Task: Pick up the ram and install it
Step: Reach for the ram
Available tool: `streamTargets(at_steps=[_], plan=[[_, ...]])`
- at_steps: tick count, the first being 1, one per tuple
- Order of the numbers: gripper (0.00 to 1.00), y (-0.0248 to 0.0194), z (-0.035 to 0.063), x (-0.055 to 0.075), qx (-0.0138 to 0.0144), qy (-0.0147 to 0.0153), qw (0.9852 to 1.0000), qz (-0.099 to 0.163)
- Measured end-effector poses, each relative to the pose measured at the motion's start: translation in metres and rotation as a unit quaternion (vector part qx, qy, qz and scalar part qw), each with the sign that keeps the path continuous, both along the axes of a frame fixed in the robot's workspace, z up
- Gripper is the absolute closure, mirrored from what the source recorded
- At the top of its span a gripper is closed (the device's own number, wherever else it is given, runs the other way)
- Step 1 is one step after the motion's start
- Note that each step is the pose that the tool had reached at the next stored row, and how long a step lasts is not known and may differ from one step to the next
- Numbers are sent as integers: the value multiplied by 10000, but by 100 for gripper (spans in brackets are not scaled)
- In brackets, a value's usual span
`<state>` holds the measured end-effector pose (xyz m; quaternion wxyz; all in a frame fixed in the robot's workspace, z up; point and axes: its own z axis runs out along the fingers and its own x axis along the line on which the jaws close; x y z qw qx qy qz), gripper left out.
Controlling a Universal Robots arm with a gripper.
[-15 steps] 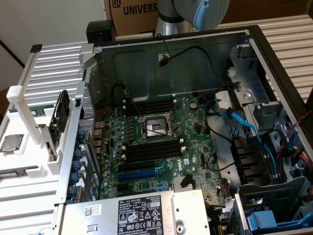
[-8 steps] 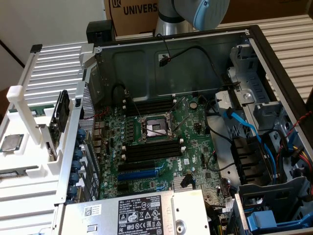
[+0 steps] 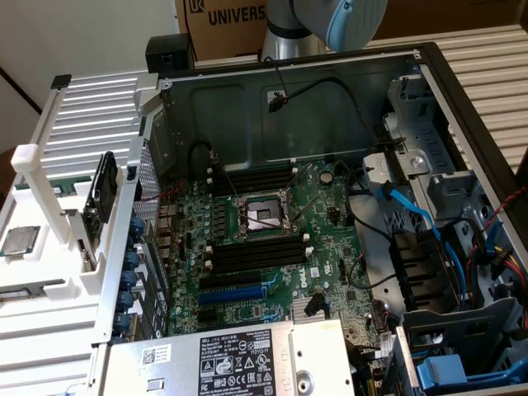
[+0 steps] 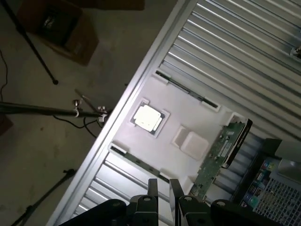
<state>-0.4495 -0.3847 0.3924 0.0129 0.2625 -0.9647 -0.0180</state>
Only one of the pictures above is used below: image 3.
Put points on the black box-shaped mount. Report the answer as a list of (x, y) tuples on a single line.
[(169, 53)]

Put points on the silver CPU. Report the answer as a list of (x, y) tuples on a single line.
[(18, 241)]

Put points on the brown cardboard box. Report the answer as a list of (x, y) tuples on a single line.
[(198, 37)]

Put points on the silver rear port housing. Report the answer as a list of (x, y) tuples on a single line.
[(166, 243), (166, 258), (168, 212), (167, 224)]

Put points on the green motherboard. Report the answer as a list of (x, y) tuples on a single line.
[(330, 255)]

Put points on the RAM slot white latches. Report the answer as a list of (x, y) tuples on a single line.
[(260, 248), (255, 169), (260, 262), (255, 179)]

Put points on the metal CPU socket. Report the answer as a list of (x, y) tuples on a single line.
[(264, 216)]

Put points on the thin metal locking lever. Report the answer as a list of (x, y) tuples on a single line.
[(226, 177), (303, 209)]

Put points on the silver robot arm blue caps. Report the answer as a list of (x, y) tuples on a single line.
[(284, 16)]

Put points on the long black expansion slot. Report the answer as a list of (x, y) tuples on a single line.
[(231, 280)]

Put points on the black grey PC case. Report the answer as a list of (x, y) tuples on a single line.
[(231, 123)]

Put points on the blue expansion slot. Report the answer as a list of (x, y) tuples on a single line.
[(231, 295)]

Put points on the black plastic fan duct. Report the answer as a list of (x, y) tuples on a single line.
[(416, 268)]

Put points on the white parts rack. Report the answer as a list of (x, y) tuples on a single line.
[(49, 264)]

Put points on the blue plastic latch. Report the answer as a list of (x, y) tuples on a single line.
[(441, 371)]

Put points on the blue card retention clip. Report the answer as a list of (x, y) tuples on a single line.
[(132, 257), (138, 226), (125, 300), (128, 279), (122, 322)]

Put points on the green RAM stick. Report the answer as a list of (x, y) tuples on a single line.
[(70, 185)]

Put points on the grey metal drive cage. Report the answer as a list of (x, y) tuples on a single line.
[(453, 330)]

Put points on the silver coin battery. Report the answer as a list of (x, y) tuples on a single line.
[(326, 177)]

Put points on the grey power supply with label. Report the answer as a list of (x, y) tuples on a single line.
[(123, 371)]

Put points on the small black end cap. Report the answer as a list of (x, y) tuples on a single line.
[(61, 81)]

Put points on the grey metal disk bay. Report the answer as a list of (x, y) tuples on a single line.
[(433, 136)]

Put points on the silver finned heat sink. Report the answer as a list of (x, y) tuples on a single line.
[(298, 309)]

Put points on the black graphics card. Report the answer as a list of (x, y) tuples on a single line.
[(101, 185)]

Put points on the short black expansion slot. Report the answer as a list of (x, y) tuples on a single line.
[(207, 317)]

